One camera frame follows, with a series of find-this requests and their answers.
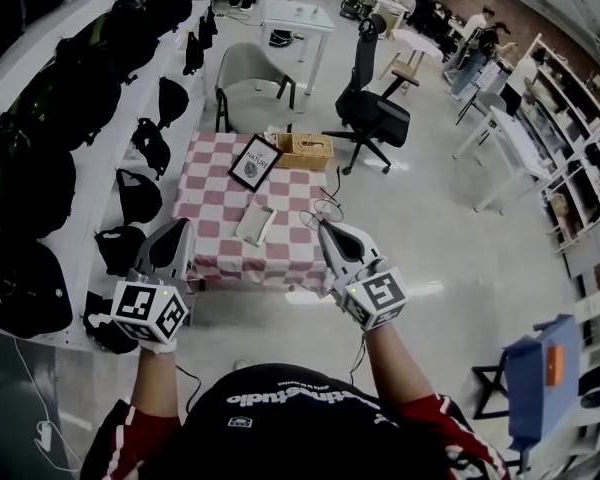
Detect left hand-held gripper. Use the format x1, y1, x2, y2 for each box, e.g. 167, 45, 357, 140
110, 217, 197, 354

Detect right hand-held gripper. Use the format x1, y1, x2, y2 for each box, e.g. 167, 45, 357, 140
318, 221, 408, 333

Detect thin-framed round eyeglasses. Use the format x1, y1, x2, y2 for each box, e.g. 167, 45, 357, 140
299, 166, 345, 230

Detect person's right forearm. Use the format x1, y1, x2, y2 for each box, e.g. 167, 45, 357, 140
364, 325, 439, 409

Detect person's left forearm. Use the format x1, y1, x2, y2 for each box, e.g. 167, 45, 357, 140
129, 345, 184, 427

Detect row of black caps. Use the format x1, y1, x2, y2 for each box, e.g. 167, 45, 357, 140
82, 5, 220, 355

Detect pink white checked tablecloth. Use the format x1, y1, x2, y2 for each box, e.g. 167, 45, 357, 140
172, 131, 331, 297

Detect wicker tissue box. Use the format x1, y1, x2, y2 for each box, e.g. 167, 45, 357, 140
274, 131, 335, 171

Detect black office chair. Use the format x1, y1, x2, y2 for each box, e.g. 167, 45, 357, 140
322, 13, 412, 176

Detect row of black backpacks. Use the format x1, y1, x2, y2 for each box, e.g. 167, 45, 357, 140
0, 0, 226, 339

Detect person's black red shirt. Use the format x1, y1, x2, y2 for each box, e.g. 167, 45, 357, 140
79, 361, 511, 480

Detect white long desk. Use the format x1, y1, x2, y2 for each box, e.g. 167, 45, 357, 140
452, 105, 551, 217

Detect grey armchair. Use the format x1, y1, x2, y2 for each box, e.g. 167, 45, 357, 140
213, 41, 299, 134

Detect black folding stand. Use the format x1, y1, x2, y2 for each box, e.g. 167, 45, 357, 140
472, 362, 514, 422

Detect round white wooden-legged table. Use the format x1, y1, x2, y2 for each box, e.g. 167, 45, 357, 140
378, 27, 444, 87

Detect white power adapter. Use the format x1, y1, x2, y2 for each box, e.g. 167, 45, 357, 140
35, 420, 55, 452

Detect blue board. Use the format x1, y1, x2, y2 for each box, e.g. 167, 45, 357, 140
502, 313, 581, 452

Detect white square table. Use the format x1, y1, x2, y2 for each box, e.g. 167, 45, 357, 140
259, 0, 336, 97

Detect orange block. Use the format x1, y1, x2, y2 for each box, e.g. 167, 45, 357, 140
546, 345, 567, 387

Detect white open shelf unit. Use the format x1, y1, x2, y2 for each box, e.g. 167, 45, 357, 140
517, 32, 600, 269

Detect thin black cable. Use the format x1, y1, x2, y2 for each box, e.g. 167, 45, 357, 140
174, 365, 204, 414
348, 331, 369, 385

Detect black picture frame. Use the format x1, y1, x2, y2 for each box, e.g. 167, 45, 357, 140
228, 134, 285, 193

